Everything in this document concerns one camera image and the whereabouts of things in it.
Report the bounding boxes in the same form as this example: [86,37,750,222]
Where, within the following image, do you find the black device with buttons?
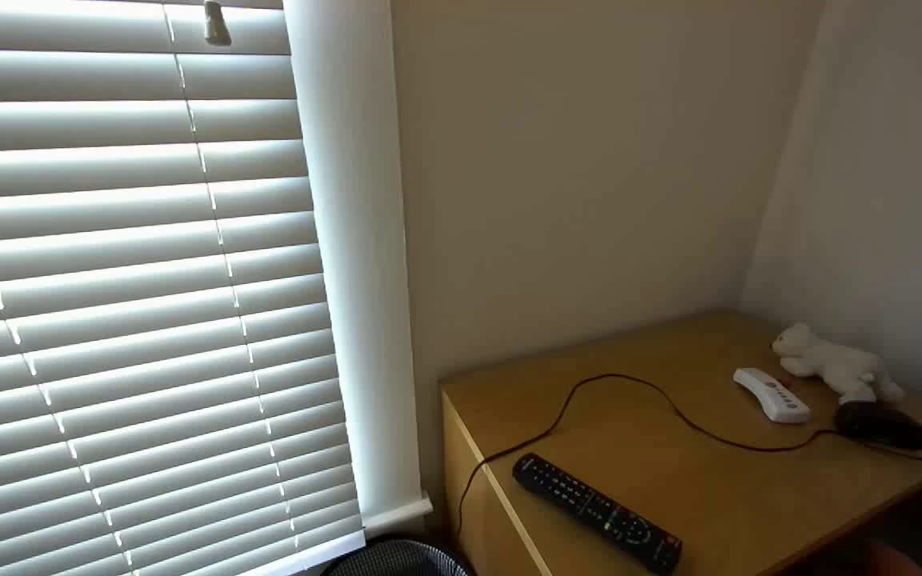
[833,396,922,456]

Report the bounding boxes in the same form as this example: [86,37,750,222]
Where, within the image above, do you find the light wooden desk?
[434,308,922,576]

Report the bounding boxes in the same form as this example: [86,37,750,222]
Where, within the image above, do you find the long black tv remote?
[508,451,688,576]

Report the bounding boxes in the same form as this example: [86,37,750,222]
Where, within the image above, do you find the black waste bin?
[319,534,474,576]

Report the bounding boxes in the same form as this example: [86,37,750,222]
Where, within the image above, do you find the small white remote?
[730,364,817,430]

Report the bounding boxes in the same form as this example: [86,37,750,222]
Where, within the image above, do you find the white slatted window blinds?
[0,0,369,576]

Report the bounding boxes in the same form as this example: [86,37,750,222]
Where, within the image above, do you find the white window frame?
[283,0,434,538]

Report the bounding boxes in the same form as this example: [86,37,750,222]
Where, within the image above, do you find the thin black cable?
[448,372,922,538]

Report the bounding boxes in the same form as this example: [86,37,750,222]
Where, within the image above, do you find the small beige blind cord tassel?
[203,0,233,49]

